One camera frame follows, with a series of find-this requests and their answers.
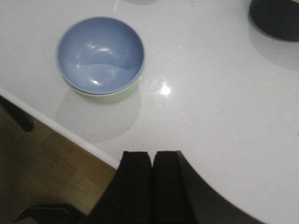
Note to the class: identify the dark blue saucepan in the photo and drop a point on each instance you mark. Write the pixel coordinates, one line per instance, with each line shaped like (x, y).
(277, 18)

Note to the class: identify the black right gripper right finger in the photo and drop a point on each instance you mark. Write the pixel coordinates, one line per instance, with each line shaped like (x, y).
(181, 196)

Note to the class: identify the green plastic bowl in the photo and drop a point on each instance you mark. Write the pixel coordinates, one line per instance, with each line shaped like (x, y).
(112, 96)

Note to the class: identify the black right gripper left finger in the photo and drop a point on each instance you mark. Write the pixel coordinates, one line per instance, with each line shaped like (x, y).
(128, 198)

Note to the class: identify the blue plastic bowl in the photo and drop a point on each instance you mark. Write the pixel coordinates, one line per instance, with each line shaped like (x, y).
(100, 56)

